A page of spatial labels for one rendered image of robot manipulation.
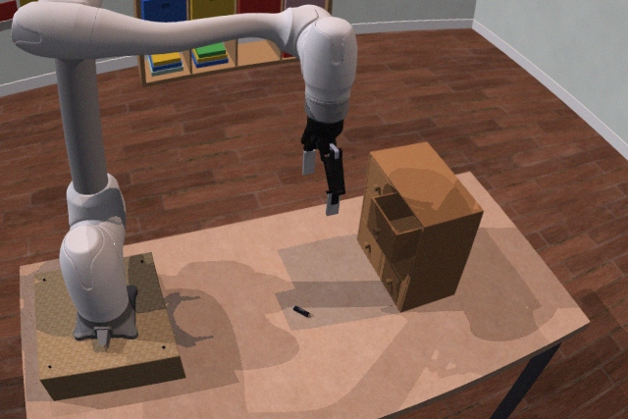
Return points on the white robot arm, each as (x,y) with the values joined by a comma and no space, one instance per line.
(67,29)

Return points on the brown wooden chest of drawers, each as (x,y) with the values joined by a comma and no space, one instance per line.
(447,212)

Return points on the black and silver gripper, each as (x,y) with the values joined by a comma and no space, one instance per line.
(326,134)

